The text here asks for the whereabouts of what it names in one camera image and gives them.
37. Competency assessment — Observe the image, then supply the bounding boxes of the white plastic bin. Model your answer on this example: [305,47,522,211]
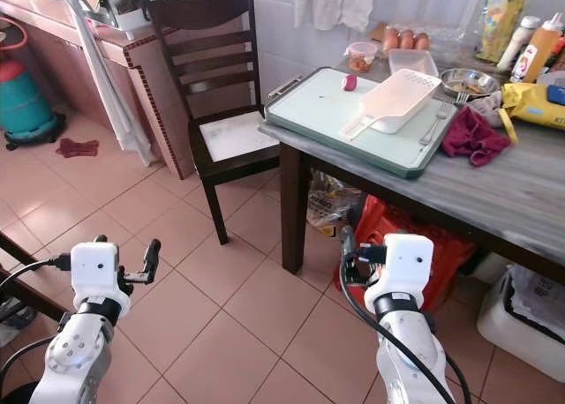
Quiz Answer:
[477,261,565,385]

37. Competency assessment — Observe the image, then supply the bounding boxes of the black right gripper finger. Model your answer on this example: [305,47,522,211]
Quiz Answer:
[339,226,361,287]

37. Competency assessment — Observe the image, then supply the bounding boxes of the green gas cylinder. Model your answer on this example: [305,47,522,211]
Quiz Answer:
[0,58,67,151]

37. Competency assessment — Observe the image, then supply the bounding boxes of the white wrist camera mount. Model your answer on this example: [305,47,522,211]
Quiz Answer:
[69,241,122,317]
[362,233,435,315]

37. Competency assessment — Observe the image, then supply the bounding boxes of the white bottle grey cap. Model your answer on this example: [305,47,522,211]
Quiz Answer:
[494,15,542,73]

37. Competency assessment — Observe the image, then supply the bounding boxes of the dark wooden chair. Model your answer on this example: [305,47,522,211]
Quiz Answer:
[146,0,285,246]

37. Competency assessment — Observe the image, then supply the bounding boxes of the grey wood dining table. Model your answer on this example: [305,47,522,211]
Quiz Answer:
[260,34,565,286]

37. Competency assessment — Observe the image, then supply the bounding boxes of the pink plastic scoop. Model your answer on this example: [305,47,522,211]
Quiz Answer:
[340,68,443,142]

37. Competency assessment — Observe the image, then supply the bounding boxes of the yellow kitchen wipes pack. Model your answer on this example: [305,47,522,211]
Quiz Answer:
[501,81,565,130]

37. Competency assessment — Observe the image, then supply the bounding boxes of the red plastic basin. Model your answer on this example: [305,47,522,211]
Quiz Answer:
[0,18,27,54]

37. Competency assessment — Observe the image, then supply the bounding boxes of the pale green serving tray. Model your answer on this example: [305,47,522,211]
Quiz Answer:
[260,65,460,181]

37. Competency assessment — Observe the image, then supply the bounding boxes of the red rag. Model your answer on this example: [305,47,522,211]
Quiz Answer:
[55,137,101,159]

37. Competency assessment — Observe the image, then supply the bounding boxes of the steel bowl with food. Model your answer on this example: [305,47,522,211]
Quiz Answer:
[439,67,502,101]

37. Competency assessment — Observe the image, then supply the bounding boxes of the white hanging towel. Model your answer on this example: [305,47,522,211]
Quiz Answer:
[293,0,377,33]

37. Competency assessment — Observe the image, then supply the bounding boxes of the dark red cloth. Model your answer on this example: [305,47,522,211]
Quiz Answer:
[441,105,513,169]

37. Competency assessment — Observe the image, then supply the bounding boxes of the steel fork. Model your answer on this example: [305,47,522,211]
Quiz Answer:
[418,90,471,149]

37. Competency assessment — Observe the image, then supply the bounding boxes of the dark wooden furniture legs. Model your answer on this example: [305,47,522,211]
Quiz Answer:
[0,232,69,324]

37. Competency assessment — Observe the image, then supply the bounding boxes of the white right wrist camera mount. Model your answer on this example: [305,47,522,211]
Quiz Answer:
[362,233,435,315]

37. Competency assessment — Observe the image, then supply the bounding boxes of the clear plastic bag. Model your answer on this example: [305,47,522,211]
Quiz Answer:
[306,169,365,239]

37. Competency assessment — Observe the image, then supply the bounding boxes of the white folded pole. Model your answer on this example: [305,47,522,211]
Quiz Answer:
[49,0,157,167]

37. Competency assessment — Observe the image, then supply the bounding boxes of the white chair seat cushion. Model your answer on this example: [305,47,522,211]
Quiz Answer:
[199,110,279,162]

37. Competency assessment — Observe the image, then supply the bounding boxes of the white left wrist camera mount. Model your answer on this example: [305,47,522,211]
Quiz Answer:
[69,241,122,317]

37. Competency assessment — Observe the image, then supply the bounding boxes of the clear plastic container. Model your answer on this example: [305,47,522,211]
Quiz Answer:
[386,49,441,79]

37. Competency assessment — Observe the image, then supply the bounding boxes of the small plastic food cup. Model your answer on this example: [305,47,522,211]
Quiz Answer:
[345,41,380,74]

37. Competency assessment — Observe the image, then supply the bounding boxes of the pink tiled counter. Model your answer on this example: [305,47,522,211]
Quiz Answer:
[0,0,200,182]

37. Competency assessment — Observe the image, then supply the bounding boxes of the yellow handled scissors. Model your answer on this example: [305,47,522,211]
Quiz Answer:
[497,108,518,146]

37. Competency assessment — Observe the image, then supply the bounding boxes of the tall yellow food bag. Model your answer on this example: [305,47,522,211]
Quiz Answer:
[477,0,532,64]

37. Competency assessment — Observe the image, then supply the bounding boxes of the metal dish rack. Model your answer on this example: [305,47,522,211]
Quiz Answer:
[84,0,204,34]

